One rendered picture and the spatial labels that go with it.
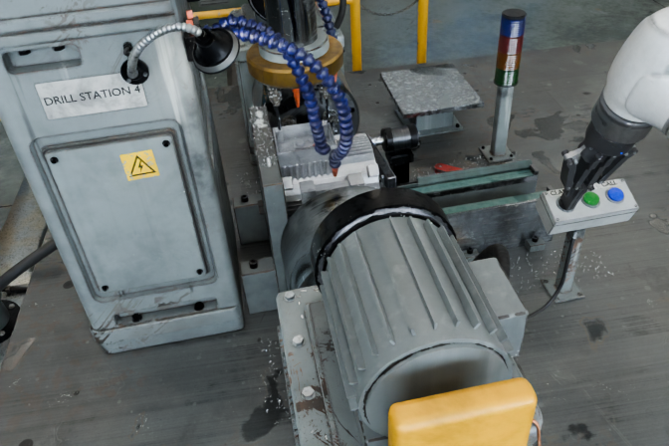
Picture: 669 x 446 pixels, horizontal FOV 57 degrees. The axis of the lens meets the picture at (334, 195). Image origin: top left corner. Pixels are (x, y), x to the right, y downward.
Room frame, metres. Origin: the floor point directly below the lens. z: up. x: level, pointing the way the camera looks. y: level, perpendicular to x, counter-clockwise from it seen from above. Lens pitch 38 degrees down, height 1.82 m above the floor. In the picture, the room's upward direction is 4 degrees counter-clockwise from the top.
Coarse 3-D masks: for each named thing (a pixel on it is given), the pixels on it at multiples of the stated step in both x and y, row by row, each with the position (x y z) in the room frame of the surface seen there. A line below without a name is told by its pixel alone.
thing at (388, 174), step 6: (372, 144) 1.19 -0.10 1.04; (378, 150) 1.16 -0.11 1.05; (378, 156) 1.12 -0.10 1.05; (378, 162) 1.09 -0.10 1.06; (384, 162) 1.09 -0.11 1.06; (378, 168) 1.08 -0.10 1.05; (384, 168) 1.06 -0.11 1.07; (390, 168) 1.06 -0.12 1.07; (384, 174) 1.03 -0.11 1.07; (390, 174) 1.03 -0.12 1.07; (384, 180) 1.03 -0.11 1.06; (390, 180) 1.01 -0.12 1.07; (390, 186) 1.01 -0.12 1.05; (396, 186) 1.01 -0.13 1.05
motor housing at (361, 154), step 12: (360, 144) 1.09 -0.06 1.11; (348, 156) 1.06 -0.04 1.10; (360, 156) 1.06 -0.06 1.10; (372, 156) 1.06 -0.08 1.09; (348, 168) 1.05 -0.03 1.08; (360, 168) 1.05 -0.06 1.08; (300, 180) 1.02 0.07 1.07; (324, 180) 1.03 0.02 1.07; (336, 180) 1.03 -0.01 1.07; (372, 180) 1.03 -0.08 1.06; (288, 192) 1.01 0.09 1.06; (288, 204) 0.99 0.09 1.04; (300, 204) 0.99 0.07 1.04; (288, 216) 0.98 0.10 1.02
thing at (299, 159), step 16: (272, 128) 1.12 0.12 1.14; (288, 128) 1.12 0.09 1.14; (304, 128) 1.13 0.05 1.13; (288, 144) 1.10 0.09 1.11; (304, 144) 1.08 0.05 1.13; (336, 144) 1.04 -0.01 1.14; (288, 160) 1.03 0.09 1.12; (304, 160) 1.03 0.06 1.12; (320, 160) 1.03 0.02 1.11; (288, 176) 1.03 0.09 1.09; (304, 176) 1.03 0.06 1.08
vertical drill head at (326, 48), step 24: (264, 0) 1.07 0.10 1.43; (288, 0) 1.04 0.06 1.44; (312, 0) 1.06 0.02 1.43; (288, 24) 1.04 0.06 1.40; (312, 24) 1.06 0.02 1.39; (264, 48) 1.05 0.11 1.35; (312, 48) 1.03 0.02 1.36; (336, 48) 1.07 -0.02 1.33; (264, 72) 1.01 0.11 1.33; (288, 72) 0.99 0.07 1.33; (336, 72) 1.04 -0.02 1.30
